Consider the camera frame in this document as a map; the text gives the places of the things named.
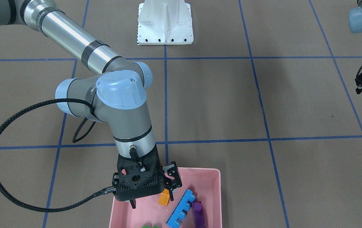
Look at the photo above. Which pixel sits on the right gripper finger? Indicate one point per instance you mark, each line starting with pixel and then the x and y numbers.
pixel 133 203

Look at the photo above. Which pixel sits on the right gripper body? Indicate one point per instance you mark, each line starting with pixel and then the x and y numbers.
pixel 171 176

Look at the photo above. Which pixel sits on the green block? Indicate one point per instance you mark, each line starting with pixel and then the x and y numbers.
pixel 150 226

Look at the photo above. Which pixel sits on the orange sloped block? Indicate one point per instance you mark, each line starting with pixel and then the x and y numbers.
pixel 164 197

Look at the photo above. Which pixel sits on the long blue block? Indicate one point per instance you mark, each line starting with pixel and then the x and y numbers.
pixel 180 211

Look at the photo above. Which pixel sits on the purple sloped block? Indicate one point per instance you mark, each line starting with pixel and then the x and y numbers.
pixel 198 215

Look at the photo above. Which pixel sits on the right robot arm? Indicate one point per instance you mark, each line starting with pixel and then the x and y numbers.
pixel 116 95

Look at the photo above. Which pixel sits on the pink plastic box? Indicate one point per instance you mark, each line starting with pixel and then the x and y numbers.
pixel 206 186

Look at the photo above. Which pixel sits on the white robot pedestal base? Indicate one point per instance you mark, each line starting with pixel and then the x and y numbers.
pixel 165 22

